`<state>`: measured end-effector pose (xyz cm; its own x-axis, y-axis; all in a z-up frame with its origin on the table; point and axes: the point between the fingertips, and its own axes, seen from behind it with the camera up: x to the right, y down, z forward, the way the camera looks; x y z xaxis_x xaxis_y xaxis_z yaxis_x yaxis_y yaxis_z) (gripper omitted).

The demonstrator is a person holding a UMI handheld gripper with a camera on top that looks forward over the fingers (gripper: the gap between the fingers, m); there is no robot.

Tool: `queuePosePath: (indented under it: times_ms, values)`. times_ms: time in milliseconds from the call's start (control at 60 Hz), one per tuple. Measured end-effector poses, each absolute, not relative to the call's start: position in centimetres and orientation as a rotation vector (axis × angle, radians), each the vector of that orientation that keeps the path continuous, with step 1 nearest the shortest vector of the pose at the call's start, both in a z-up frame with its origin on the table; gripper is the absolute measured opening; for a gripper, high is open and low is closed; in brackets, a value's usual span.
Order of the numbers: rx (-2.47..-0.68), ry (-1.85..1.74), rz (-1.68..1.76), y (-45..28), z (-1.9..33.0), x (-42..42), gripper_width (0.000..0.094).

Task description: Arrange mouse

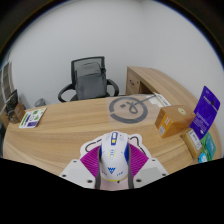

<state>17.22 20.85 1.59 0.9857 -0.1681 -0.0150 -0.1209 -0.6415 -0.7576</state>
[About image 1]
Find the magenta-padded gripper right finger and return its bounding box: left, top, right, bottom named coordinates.
left=127, top=143, right=169, bottom=190

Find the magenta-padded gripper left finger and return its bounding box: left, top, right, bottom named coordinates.
left=59, top=145, right=103, bottom=190

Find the white blue yellow computer mouse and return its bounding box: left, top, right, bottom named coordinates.
left=98, top=130, right=131, bottom=184

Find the small tan packet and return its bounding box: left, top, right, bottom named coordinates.
left=180, top=128, right=204, bottom=160

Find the small brown cardboard box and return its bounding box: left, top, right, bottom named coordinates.
left=154, top=104, right=197, bottom=139

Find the small blue box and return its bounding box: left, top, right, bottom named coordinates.
left=197, top=151, right=209, bottom=164

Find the green box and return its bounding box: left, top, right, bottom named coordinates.
left=199, top=132, right=218, bottom=161

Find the green purple sticker sheet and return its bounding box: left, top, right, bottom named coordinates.
left=18, top=106, right=48, bottom=129

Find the black mesh office chair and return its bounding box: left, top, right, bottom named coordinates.
left=57, top=55, right=120, bottom=103

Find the purple hanging card package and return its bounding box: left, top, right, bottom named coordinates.
left=189, top=85, right=222, bottom=141

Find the large brown cardboard carton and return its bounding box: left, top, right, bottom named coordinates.
left=5, top=101, right=27, bottom=124

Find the wooden side cabinet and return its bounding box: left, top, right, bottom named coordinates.
left=125, top=65, right=201, bottom=111

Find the grey backpack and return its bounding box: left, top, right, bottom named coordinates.
left=73, top=62, right=108, bottom=101

